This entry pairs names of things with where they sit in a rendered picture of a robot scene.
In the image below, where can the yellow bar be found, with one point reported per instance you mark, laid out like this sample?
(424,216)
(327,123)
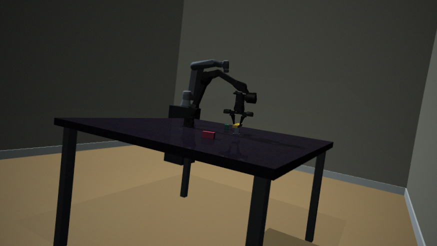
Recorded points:
(237,125)

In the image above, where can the red rectangular block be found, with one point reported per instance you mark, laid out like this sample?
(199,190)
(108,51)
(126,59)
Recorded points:
(208,134)

